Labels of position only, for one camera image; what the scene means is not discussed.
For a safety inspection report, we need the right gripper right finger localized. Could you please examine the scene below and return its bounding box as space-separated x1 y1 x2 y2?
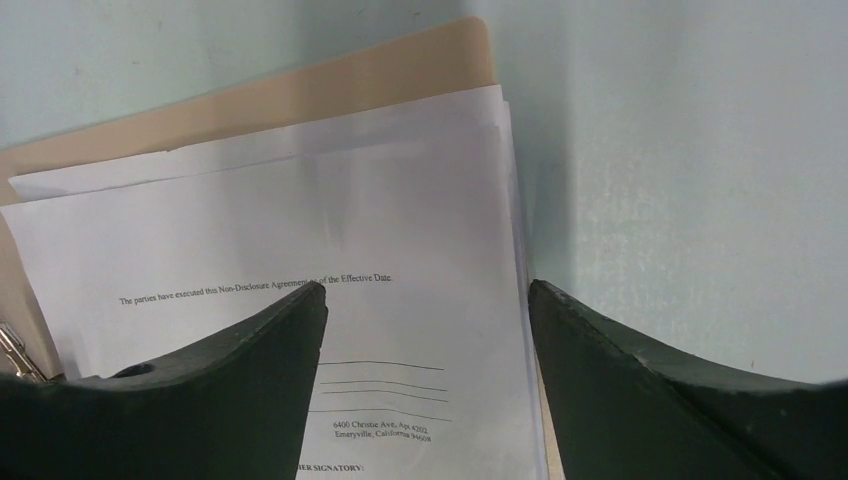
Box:
528 280 847 479

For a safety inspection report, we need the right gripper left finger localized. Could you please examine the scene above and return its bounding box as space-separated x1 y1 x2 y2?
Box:
1 283 328 479

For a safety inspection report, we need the silver metal folder clip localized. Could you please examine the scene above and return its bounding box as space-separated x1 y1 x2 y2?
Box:
1 322 48 383

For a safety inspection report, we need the white paper sheet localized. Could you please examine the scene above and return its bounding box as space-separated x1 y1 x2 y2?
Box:
2 86 549 479

